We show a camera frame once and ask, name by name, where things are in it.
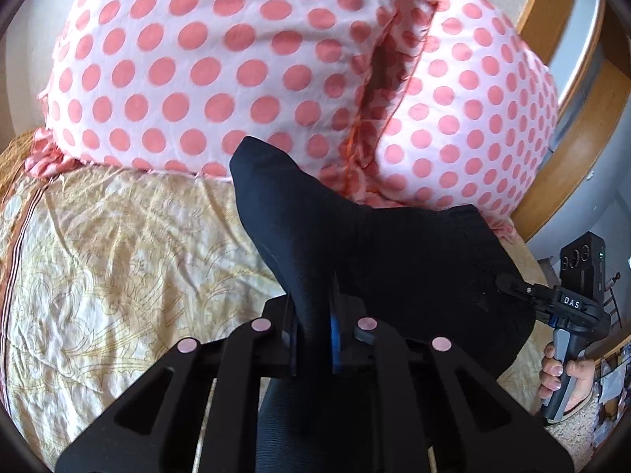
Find black pants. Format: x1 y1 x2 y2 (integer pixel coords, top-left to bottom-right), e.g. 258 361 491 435
230 137 535 472

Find person right hand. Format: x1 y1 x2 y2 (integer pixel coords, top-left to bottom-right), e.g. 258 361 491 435
537 341 599 412

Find cream patterned bed quilt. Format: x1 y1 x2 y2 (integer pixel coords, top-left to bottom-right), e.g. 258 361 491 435
0 164 549 473

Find pink polka dot pillow right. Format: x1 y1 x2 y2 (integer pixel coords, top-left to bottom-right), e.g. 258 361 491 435
342 0 558 238

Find pink polka dot pillow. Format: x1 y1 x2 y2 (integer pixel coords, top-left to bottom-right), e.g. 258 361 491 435
342 0 558 238
26 0 435 197

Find pink polka dot pillow left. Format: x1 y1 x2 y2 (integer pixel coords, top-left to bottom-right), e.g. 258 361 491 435
26 0 435 197

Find wooden door frame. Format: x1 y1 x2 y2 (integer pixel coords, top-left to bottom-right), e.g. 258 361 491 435
512 0 630 255

